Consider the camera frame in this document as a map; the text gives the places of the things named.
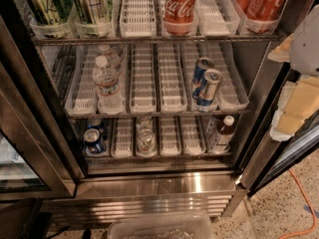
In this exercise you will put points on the rear silver soda can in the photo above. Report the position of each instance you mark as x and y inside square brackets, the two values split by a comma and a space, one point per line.
[144, 122]

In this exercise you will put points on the front blue pepsi can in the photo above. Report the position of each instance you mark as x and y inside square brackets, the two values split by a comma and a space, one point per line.
[94, 142]

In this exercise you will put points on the front clear water bottle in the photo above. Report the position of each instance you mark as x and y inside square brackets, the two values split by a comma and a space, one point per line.
[106, 80]

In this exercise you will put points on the clear plastic bin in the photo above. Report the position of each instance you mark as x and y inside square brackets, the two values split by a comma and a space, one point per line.
[166, 225]

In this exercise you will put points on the blue red bull can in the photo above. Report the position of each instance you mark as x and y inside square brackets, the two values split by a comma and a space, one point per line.
[208, 88]
[201, 65]

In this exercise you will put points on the brown tea bottle white cap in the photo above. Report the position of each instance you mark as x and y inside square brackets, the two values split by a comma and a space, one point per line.
[222, 135]

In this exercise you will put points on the rear blue red bull can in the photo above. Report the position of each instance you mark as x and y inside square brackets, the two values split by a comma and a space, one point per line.
[201, 65]

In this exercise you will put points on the silver soda can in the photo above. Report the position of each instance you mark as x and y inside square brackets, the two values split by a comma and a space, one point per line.
[144, 122]
[146, 142]

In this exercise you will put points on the blue pepsi can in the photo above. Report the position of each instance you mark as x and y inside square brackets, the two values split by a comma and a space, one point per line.
[94, 142]
[97, 127]

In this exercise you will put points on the stainless steel fridge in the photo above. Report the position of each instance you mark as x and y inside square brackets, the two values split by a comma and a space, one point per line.
[47, 98]

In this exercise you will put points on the green tall can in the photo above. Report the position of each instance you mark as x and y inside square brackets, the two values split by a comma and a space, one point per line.
[51, 17]
[96, 15]

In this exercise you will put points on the clear water bottle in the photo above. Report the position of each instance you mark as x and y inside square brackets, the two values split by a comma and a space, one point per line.
[106, 80]
[112, 56]

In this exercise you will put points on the rear clear water bottle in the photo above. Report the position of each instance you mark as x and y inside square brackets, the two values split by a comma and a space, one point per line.
[112, 56]

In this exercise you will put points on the white tray top shelf empty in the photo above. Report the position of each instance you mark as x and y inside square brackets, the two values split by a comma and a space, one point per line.
[138, 18]

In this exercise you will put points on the open glass fridge door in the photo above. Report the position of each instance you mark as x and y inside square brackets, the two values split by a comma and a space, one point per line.
[269, 158]

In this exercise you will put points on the front blue red bull can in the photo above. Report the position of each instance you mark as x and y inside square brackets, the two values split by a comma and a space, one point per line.
[208, 88]

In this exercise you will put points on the front silver soda can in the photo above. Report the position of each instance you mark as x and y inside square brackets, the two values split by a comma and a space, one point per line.
[146, 142]

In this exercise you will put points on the white tray middle shelf centre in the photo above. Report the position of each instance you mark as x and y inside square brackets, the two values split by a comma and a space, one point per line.
[143, 87]

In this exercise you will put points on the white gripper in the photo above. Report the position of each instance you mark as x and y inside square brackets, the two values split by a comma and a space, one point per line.
[306, 47]

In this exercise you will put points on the green tall can left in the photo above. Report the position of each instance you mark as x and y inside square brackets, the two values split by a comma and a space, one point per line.
[51, 17]

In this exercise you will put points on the rear blue pepsi can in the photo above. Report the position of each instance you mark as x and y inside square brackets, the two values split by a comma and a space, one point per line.
[97, 127]

